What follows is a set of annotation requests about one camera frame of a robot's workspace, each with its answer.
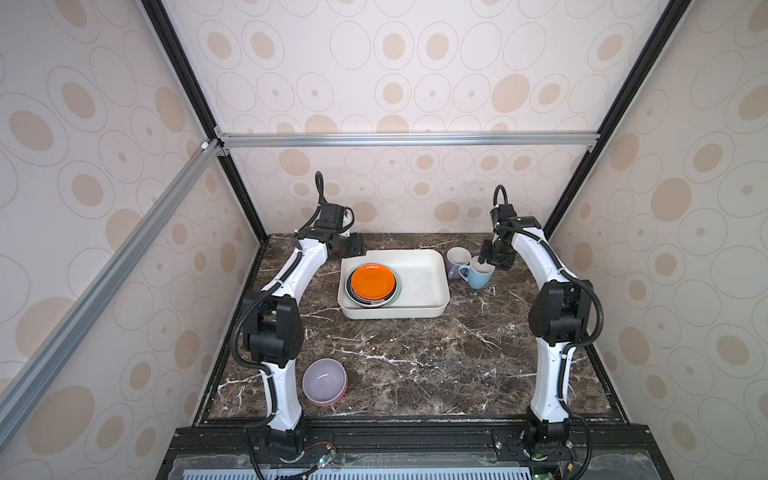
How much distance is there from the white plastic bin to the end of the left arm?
46 mm

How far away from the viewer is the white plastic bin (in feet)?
3.24

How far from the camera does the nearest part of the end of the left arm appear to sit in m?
0.68
